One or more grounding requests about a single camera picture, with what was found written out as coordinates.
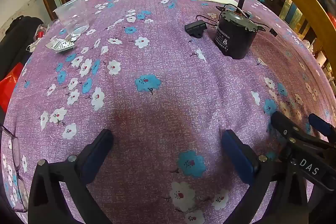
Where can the gold and blue pillar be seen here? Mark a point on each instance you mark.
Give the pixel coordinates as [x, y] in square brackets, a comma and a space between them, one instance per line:
[294, 12]

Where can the crumpled plastic bags bundle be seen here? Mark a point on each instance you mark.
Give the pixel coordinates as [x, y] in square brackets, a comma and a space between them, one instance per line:
[36, 36]

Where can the large red plastic bag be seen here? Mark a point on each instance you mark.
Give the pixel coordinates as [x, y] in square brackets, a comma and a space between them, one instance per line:
[9, 85]

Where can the purple floral tablecloth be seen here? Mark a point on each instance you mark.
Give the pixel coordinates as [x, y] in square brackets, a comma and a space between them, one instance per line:
[157, 56]

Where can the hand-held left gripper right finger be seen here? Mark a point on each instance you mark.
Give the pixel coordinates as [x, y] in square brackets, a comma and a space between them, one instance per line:
[237, 158]

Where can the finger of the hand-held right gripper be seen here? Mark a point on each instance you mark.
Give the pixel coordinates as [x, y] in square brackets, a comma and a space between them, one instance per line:
[320, 124]
[284, 124]

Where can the black electric motor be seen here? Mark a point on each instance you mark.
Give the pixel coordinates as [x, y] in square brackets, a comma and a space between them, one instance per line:
[231, 37]

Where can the black fabric bag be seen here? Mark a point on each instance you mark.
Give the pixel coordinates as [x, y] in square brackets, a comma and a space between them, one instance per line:
[18, 35]

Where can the thin-framed eyeglasses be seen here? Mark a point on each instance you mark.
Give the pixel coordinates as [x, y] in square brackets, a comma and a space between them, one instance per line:
[22, 192]

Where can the small black capacitor box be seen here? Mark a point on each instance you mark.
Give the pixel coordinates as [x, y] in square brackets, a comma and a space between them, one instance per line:
[195, 27]

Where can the silver blister pill pack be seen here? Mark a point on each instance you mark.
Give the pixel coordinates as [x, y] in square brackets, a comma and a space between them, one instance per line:
[60, 45]

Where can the clear plastic cup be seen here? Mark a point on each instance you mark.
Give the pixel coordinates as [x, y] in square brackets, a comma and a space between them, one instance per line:
[72, 16]

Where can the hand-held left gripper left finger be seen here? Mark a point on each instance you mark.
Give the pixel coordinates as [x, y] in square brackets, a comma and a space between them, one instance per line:
[97, 153]

